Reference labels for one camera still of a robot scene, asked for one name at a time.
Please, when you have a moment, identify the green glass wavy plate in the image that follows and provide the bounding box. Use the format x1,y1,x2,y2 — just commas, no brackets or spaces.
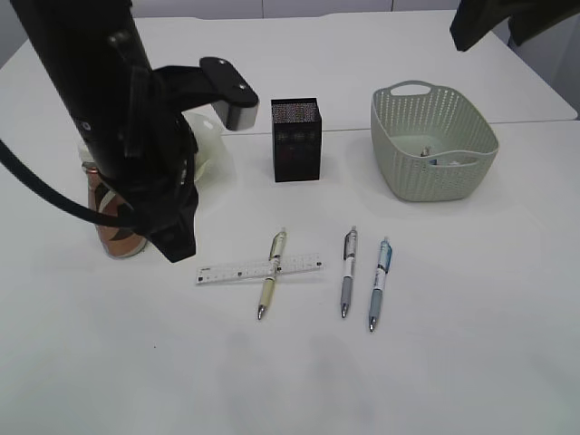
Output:
185,113,230,188

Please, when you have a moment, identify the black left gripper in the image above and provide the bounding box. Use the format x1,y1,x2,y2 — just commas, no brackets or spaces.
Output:
97,114,198,263

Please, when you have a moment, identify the beige retractable pen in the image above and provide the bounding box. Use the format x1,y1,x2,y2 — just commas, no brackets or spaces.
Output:
256,227,287,321

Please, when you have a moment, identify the grey retractable pen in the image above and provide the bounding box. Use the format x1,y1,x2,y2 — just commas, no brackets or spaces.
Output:
340,226,358,319

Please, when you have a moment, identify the green plastic woven basket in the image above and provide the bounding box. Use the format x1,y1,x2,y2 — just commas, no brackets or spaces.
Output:
370,81,499,202

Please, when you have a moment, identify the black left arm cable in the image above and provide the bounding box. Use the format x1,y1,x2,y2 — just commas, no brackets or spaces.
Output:
0,138,137,227

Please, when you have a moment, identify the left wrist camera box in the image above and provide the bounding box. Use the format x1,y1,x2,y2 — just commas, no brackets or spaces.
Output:
154,56,259,131

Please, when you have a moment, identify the black mesh pen holder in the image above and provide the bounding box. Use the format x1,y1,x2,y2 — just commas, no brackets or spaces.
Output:
271,98,322,183

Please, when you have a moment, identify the brown Nescafe coffee bottle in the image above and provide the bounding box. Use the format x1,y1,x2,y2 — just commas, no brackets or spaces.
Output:
79,140,149,260

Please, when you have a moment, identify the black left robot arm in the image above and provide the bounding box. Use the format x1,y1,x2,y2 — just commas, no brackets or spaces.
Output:
11,1,198,263

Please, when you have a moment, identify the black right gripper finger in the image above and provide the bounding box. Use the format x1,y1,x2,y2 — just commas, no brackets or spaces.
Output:
449,0,512,52
508,0,579,46

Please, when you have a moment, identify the light blue retractable pen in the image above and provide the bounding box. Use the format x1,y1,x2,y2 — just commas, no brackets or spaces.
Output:
368,237,392,333

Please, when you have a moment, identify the clear plastic ruler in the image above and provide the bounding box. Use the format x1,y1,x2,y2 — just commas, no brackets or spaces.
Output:
195,254,324,285

